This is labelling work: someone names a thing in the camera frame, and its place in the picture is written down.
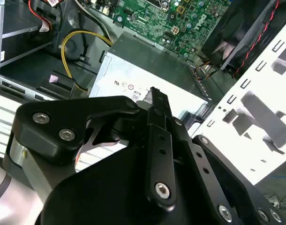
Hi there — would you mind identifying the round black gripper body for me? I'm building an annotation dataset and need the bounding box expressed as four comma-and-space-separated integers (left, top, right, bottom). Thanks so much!
39, 145, 220, 225

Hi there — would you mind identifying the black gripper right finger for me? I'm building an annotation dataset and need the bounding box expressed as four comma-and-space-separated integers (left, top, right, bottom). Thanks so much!
166, 116, 286, 225

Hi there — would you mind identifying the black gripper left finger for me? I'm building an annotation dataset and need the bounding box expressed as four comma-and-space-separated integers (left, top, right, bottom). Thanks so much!
3, 86, 179, 213

